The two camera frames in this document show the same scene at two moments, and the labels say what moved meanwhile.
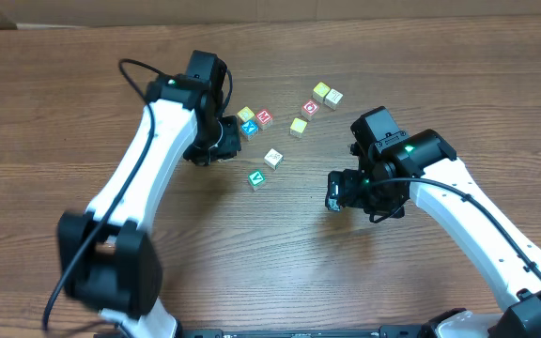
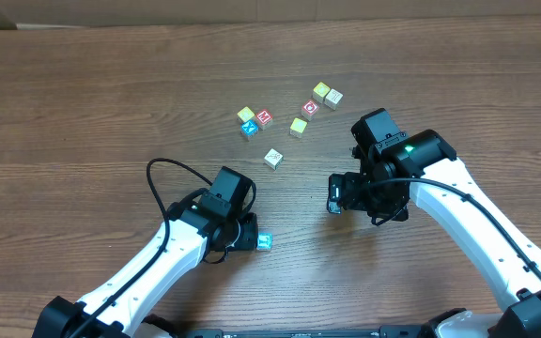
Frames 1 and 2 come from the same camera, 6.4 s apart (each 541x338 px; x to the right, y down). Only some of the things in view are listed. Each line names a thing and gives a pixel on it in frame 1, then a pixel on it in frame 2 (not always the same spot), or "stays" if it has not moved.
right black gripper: (338, 189) stays
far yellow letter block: (320, 92) stays
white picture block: (273, 159) stays
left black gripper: (224, 147) -> (250, 233)
